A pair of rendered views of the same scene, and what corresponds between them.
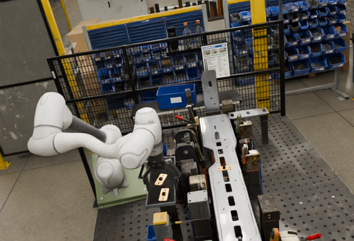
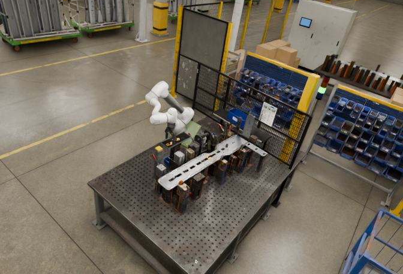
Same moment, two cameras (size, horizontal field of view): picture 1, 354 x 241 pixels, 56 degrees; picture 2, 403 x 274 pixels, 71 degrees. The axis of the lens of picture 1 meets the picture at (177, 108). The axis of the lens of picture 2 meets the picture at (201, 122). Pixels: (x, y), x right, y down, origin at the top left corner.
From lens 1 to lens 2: 1.93 m
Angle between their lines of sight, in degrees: 30
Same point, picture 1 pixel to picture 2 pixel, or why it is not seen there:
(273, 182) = (233, 184)
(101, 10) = (304, 37)
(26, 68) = (205, 57)
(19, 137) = (186, 88)
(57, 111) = (161, 90)
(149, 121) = (170, 113)
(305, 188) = (240, 196)
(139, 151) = (155, 119)
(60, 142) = (152, 101)
